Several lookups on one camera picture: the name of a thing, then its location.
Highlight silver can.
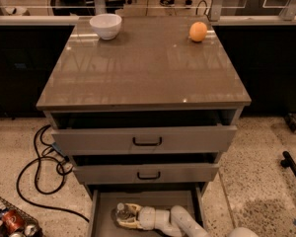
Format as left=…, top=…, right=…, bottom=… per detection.
left=24, top=224, right=37, bottom=237

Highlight wire basket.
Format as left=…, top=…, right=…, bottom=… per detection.
left=0, top=197, right=43, bottom=237

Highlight black floor cable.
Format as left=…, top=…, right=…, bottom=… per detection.
left=16, top=124, right=91, bottom=223

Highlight person's black shoes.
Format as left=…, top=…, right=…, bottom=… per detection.
left=159, top=0, right=194, bottom=8

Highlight clear plastic water bottle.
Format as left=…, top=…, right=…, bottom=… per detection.
left=112, top=202, right=136, bottom=221

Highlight middle grey drawer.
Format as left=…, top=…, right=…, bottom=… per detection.
left=73, top=163, right=219, bottom=185

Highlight black bar on floor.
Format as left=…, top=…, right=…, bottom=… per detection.
left=280, top=151, right=296, bottom=178

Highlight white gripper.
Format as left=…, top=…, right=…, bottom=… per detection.
left=117, top=203, right=156, bottom=230

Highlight white ceramic bowl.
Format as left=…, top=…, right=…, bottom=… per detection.
left=89, top=14, right=122, bottom=40

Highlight grey drawer cabinet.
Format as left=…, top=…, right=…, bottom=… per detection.
left=36, top=15, right=253, bottom=237

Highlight bottom grey drawer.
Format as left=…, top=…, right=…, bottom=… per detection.
left=88, top=184, right=208, bottom=237

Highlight red soda can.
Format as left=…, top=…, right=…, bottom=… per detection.
left=2, top=209, right=25, bottom=234

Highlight orange fruit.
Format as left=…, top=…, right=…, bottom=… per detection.
left=189, top=22, right=207, bottom=42

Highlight grey drawer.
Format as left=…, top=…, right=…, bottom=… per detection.
left=52, top=125, right=237, bottom=155
left=88, top=184, right=208, bottom=237
left=73, top=163, right=219, bottom=185

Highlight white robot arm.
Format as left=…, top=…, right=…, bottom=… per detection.
left=115, top=202, right=211, bottom=237

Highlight top grey drawer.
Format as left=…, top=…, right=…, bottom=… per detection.
left=52, top=125, right=237, bottom=155

